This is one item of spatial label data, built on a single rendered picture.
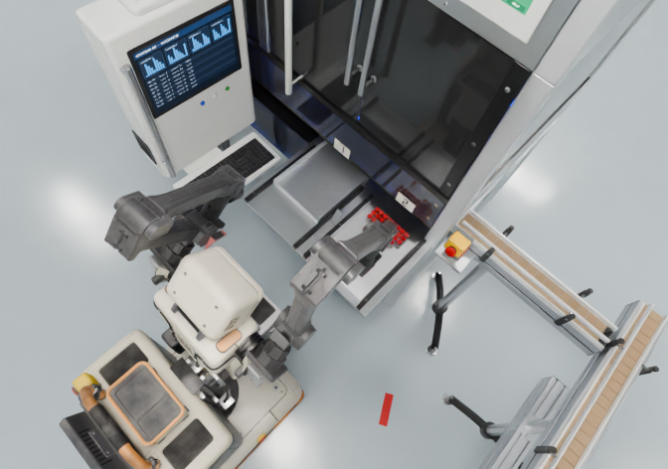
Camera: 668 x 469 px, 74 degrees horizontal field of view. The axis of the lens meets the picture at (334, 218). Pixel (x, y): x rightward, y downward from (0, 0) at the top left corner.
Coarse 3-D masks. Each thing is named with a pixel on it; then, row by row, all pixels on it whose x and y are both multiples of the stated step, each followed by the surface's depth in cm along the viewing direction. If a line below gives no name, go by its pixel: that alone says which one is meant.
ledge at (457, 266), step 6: (450, 234) 183; (444, 240) 182; (438, 252) 179; (468, 252) 180; (444, 258) 178; (450, 258) 178; (462, 258) 179; (468, 258) 179; (450, 264) 177; (456, 264) 177; (462, 264) 177; (456, 270) 177
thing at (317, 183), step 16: (320, 144) 194; (304, 160) 193; (320, 160) 194; (336, 160) 194; (288, 176) 189; (304, 176) 189; (320, 176) 190; (336, 176) 191; (352, 176) 191; (288, 192) 185; (304, 192) 186; (320, 192) 186; (336, 192) 187; (352, 192) 186; (304, 208) 179; (320, 208) 183
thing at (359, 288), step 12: (360, 216) 183; (348, 228) 180; (360, 228) 180; (336, 240) 177; (408, 240) 180; (384, 252) 176; (396, 252) 177; (408, 252) 174; (384, 264) 174; (396, 264) 171; (360, 276) 171; (372, 276) 171; (384, 276) 168; (348, 288) 165; (360, 288) 169; (372, 288) 166; (360, 300) 163
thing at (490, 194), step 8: (248, 128) 239; (232, 136) 264; (240, 136) 255; (232, 144) 273; (536, 144) 230; (280, 152) 227; (528, 152) 227; (280, 160) 234; (520, 160) 221; (272, 168) 250; (512, 168) 215; (264, 176) 267; (504, 176) 202; (496, 184) 197; (504, 184) 270; (488, 192) 194; (496, 192) 272; (480, 200) 192; (488, 200) 263; (472, 208) 190; (480, 208) 255; (464, 216) 188; (456, 224) 186; (432, 256) 222; (424, 264) 208; (408, 288) 251
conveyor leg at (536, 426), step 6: (534, 420) 180; (540, 420) 174; (546, 420) 170; (492, 426) 214; (498, 426) 207; (504, 426) 201; (528, 426) 181; (534, 426) 176; (540, 426) 172; (546, 426) 168; (492, 432) 213; (498, 432) 207; (528, 432) 182; (534, 432) 178; (540, 432) 174
